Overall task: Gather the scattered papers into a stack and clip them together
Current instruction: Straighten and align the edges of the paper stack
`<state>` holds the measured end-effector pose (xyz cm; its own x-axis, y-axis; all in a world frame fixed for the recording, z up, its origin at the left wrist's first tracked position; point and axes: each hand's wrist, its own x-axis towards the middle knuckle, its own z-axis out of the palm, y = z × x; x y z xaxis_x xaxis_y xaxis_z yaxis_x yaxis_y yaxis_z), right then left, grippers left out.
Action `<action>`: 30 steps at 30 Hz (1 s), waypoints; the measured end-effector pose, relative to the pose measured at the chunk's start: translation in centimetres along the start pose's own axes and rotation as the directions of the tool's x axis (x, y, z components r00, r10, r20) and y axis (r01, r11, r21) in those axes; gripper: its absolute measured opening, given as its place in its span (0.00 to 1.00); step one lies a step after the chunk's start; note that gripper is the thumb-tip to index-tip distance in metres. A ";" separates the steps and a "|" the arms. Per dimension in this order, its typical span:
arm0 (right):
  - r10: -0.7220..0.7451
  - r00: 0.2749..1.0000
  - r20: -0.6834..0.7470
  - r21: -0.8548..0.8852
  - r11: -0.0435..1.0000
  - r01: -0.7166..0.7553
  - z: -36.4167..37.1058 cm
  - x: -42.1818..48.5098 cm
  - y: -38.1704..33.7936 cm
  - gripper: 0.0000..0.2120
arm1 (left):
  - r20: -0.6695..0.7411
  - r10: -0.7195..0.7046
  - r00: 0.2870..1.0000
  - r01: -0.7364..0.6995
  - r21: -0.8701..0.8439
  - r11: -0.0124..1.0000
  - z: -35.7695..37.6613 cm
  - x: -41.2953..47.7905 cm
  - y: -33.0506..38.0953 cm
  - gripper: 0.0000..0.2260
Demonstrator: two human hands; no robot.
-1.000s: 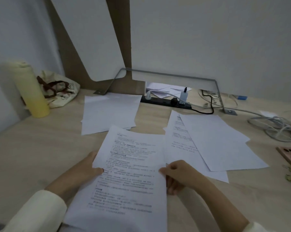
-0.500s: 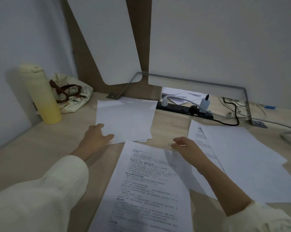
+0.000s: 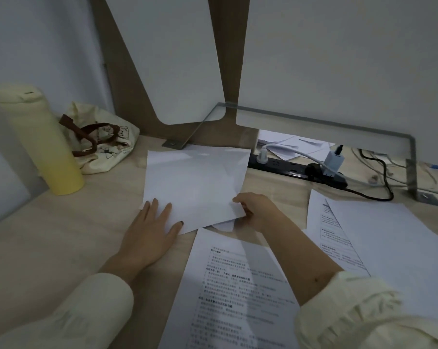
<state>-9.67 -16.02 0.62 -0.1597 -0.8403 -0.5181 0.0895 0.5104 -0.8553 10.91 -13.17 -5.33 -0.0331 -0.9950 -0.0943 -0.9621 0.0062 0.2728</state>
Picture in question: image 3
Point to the person's left hand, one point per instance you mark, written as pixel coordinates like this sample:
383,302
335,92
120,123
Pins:
146,236

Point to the person's right hand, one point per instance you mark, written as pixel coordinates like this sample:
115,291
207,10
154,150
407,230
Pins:
260,212

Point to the person's left thumb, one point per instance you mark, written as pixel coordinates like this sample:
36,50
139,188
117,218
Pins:
176,228

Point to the person's left middle finger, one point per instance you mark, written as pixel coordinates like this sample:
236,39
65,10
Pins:
155,210

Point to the person's right thumb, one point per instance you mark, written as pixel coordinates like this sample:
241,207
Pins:
240,199

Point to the person's right forearm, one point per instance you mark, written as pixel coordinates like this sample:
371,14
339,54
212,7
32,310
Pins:
335,298

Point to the person's left forearm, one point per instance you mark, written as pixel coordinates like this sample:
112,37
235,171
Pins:
77,308

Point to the black power strip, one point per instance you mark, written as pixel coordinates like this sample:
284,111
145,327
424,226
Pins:
284,167

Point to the white papers behind desk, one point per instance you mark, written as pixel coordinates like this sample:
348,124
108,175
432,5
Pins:
288,143

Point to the printed white paper sheet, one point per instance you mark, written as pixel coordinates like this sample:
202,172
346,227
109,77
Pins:
333,239
222,287

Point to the white charger adapter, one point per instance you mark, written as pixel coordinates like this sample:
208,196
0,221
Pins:
334,161

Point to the brown wooden desk panel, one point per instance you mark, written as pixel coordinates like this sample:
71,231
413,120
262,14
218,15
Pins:
131,101

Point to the pale yellow thermos bottle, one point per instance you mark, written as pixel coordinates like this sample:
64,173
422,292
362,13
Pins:
41,141

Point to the large blank white paper sheet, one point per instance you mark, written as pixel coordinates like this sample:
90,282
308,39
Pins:
393,247

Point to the grey metal bracket frame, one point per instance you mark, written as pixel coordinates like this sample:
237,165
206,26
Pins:
313,120

